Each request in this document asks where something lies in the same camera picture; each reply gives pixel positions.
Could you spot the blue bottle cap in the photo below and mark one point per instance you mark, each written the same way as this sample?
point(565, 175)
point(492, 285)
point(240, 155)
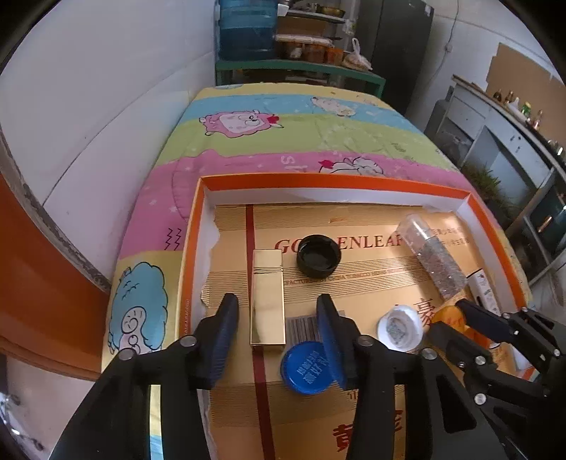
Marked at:
point(305, 369)

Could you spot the brown cardboard box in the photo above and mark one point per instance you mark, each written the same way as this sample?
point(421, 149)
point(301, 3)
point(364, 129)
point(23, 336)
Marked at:
point(303, 27)

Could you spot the white printed tube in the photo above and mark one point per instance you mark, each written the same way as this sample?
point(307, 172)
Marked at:
point(482, 285)

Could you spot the metal shelf rack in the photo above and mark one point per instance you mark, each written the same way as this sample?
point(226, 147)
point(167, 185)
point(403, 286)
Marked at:
point(314, 11)

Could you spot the green bottle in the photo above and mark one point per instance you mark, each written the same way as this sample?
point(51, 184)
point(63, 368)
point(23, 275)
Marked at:
point(526, 110)

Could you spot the blue water jug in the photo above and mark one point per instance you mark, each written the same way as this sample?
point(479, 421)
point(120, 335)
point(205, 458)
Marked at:
point(245, 31)

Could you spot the black bottle cap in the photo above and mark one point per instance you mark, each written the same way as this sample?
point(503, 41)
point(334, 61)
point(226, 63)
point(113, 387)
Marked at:
point(318, 254)

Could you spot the gold rectangular case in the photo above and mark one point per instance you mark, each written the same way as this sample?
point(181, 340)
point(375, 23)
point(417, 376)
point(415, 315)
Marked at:
point(266, 300)

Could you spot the orange-rimmed shallow cardboard box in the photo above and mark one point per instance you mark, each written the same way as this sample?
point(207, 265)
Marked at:
point(309, 180)

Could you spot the clear glitter tube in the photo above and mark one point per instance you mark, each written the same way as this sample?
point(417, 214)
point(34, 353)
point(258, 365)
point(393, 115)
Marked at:
point(431, 256)

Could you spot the gold printed cardboard sheet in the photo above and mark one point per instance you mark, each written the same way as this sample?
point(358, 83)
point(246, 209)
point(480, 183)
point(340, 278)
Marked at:
point(367, 300)

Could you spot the crate of green plants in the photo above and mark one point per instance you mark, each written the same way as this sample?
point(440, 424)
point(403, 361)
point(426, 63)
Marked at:
point(484, 183)

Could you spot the jar of orange preserves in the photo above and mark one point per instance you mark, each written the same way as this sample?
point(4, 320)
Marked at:
point(294, 51)
point(316, 53)
point(335, 55)

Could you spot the red-brown wooden door frame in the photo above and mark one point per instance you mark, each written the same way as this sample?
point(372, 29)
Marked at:
point(35, 265)

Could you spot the dark teal pot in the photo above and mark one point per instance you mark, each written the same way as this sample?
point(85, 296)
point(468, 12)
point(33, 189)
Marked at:
point(548, 216)

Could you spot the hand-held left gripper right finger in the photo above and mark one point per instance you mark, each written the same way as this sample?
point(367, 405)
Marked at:
point(331, 340)

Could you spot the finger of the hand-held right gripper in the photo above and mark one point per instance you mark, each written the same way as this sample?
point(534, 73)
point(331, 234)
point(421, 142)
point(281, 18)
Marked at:
point(468, 356)
point(484, 320)

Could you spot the printed cartoon blanket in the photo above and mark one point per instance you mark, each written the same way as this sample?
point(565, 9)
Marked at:
point(265, 146)

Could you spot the white bottle cap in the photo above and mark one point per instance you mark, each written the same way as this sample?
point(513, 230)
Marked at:
point(398, 329)

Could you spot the orange bottle cap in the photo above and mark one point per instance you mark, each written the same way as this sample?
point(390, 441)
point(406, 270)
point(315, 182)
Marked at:
point(449, 315)

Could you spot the brown sauce bottle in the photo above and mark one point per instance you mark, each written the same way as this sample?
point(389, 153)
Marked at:
point(537, 120)

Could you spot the white kitchen counter cabinet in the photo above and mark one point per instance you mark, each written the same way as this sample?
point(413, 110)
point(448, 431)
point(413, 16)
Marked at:
point(495, 141)

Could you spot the green table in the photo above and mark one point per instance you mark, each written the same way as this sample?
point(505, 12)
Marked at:
point(300, 68)

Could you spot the cardboard wall panel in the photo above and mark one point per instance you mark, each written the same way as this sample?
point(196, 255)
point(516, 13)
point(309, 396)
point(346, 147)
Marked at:
point(530, 75)

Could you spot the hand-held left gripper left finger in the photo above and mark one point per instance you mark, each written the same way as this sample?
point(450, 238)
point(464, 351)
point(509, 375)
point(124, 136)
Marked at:
point(223, 340)

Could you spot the white plastic bag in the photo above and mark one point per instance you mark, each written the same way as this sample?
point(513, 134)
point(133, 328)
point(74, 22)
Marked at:
point(357, 57)

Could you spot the black refrigerator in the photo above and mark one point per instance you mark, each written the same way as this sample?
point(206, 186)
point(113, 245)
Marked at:
point(393, 48)

